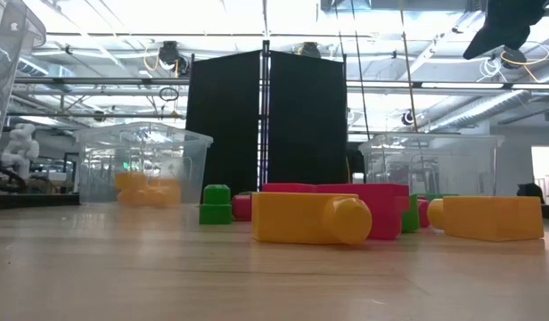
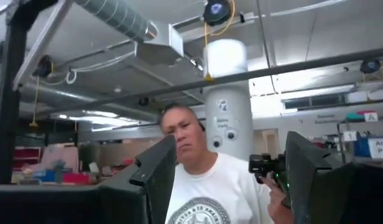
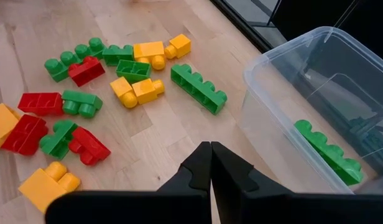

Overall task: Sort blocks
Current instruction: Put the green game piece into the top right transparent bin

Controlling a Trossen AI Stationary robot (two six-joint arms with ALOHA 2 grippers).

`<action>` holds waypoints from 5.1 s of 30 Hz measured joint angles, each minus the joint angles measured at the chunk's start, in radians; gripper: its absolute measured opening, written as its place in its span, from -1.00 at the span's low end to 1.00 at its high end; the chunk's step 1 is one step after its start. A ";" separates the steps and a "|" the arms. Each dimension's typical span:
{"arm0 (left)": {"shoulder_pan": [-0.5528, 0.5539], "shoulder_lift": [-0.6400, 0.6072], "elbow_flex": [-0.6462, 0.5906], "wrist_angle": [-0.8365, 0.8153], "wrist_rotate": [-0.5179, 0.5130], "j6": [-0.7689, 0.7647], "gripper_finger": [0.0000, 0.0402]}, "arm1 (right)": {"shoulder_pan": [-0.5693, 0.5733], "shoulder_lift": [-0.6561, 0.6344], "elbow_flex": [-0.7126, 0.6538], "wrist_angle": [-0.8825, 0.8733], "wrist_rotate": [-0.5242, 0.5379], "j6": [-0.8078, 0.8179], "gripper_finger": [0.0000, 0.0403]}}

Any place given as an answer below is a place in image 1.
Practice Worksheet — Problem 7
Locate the black folding screen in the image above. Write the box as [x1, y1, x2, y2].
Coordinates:
[184, 39, 349, 193]

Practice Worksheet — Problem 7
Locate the small yellow one-stud block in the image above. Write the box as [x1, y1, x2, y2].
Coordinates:
[115, 171, 150, 206]

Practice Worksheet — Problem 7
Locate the black hanging cable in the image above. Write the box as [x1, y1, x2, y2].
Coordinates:
[349, 0, 372, 140]

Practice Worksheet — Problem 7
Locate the long green four-stud block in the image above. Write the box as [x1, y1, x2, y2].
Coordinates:
[198, 184, 234, 226]

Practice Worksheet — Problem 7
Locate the yellow hanging cable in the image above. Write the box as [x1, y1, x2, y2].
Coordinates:
[398, 0, 419, 134]

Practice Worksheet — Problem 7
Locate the yellow toy block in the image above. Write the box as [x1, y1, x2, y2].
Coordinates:
[426, 194, 545, 243]
[143, 185, 183, 208]
[148, 177, 182, 188]
[250, 192, 373, 246]

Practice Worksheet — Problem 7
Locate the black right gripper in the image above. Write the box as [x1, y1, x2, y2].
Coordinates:
[462, 0, 549, 61]

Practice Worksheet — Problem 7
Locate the clear plastic bin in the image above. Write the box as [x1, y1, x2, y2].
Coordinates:
[73, 122, 214, 205]
[357, 132, 506, 198]
[0, 0, 47, 173]

